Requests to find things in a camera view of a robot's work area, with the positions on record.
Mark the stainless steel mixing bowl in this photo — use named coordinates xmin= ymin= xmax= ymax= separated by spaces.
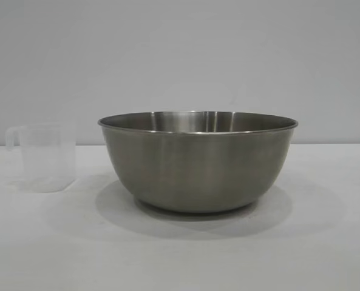
xmin=97 ymin=110 xmax=299 ymax=212

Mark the translucent plastic measuring cup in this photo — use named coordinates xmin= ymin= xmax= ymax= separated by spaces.
xmin=5 ymin=122 xmax=76 ymax=192

